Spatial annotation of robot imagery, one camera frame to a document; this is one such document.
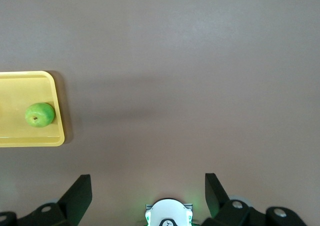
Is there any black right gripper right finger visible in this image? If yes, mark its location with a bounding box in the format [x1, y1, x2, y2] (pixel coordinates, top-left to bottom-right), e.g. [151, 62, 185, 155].
[201, 172, 307, 226]

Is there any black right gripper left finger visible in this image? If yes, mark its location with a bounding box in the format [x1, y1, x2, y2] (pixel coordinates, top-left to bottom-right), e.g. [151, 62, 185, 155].
[0, 174, 93, 226]

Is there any green apple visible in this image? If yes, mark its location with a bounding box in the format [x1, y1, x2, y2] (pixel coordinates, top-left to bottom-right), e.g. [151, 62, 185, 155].
[24, 102, 56, 129]

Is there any yellow plastic tray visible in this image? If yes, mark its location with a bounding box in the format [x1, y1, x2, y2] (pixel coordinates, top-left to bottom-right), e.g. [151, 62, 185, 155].
[0, 70, 66, 148]

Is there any brown table mat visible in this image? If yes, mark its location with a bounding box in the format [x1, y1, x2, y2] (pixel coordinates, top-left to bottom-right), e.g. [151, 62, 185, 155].
[0, 0, 320, 226]

